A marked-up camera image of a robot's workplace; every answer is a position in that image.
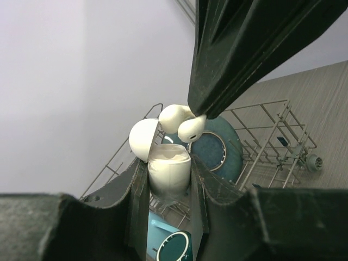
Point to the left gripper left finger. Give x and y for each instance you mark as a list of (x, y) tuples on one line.
[(108, 224)]

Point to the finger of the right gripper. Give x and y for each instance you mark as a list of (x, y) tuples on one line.
[(246, 40), (201, 73)]

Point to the large teal plate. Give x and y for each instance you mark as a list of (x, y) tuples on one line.
[(219, 148)]

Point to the oval white charging case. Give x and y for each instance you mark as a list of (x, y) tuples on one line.
[(167, 178)]

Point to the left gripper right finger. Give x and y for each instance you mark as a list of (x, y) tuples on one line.
[(265, 224)]

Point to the light blue mug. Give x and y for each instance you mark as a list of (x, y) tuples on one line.
[(158, 231)]

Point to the wire dish rack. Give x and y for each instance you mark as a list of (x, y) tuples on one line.
[(282, 141)]

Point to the dark teal mug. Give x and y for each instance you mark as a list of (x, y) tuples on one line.
[(177, 246)]

